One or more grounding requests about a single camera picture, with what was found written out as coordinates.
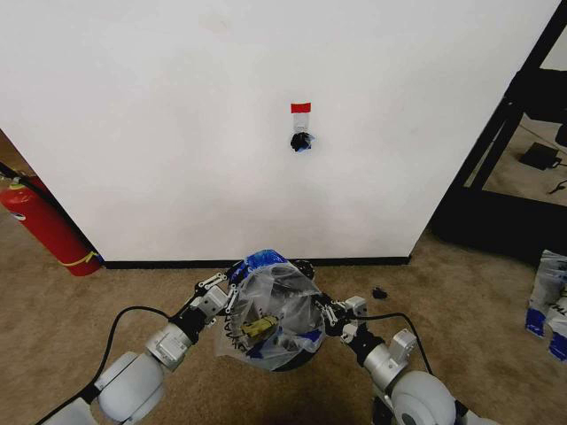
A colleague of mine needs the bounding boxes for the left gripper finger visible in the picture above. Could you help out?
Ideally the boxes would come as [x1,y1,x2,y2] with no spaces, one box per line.
[192,263,245,297]
[221,284,240,316]

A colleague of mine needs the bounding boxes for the clear blue printed garbage bag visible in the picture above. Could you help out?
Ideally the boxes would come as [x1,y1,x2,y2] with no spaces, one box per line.
[214,249,329,371]

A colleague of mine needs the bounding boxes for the yellow crumpled rubbish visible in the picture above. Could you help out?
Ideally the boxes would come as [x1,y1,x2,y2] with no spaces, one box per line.
[241,314,280,341]

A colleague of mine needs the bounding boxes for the red fire extinguisher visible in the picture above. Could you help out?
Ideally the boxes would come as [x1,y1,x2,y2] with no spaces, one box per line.
[0,176,103,278]

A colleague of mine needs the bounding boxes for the clear blue printed plastic bags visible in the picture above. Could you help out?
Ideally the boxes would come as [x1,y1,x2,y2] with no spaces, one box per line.
[524,249,567,362]

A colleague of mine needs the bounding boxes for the black power adapter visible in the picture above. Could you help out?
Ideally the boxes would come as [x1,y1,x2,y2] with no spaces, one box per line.
[517,142,563,171]

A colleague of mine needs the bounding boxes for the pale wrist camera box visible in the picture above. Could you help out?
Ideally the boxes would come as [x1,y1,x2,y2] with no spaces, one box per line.
[201,286,226,316]
[345,295,369,318]

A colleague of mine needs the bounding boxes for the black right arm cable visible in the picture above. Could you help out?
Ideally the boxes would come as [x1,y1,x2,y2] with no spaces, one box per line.
[349,312,438,375]

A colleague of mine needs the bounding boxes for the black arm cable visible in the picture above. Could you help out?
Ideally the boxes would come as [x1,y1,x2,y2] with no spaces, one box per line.
[349,312,438,375]
[37,306,178,425]

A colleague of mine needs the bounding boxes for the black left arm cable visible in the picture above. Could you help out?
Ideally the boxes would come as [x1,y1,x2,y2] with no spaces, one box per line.
[37,306,178,425]

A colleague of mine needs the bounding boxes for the black metal frame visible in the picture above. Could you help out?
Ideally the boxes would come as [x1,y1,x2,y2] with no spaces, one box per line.
[430,0,567,267]

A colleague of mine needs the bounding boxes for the black extinguisher hose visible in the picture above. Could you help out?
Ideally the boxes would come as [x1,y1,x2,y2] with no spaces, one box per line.
[0,160,42,192]

